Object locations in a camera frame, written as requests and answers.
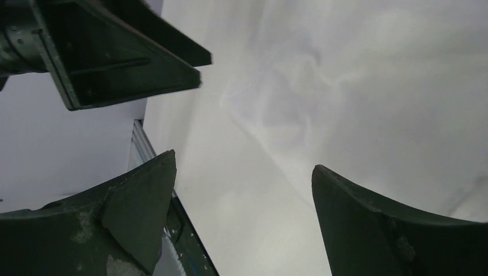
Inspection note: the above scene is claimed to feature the white printed t shirt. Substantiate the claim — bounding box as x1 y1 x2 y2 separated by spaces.
144 1 487 275

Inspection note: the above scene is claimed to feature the aluminium frame rail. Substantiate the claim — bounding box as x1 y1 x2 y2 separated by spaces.
127 120 156 171

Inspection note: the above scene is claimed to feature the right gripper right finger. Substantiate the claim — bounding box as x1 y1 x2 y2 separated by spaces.
311 165 487 275

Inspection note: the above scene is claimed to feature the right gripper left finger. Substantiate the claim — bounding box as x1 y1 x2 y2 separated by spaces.
1 150 177 275

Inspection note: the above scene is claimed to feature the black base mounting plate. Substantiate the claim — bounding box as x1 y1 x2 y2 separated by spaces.
165 192 219 276

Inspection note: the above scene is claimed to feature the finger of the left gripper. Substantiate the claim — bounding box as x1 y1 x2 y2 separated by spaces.
103 0 212 67

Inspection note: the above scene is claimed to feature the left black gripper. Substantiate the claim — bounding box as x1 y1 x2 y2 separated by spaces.
1 1 201 110

